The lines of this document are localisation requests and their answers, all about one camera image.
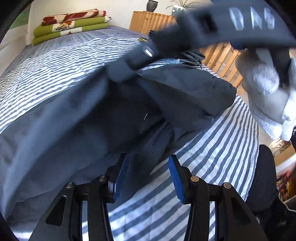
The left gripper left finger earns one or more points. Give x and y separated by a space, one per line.
63 218

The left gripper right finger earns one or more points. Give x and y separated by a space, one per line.
233 219

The dark grey shorts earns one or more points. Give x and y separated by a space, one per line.
76 135

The white gloved right hand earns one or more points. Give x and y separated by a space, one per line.
269 80

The wooden slat railing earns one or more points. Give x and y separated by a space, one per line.
220 58

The potted spider plant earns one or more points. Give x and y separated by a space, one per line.
180 7

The folded dark clothes pile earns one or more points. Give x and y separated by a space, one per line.
192 56

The striped blue white quilt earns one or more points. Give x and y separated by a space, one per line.
226 151

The dark ceramic vase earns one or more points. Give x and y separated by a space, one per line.
151 6

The red cream folded blanket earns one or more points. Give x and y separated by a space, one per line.
61 18

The green folded blanket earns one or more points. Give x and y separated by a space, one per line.
48 32

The landscape wall tapestry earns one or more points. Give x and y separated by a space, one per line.
22 18

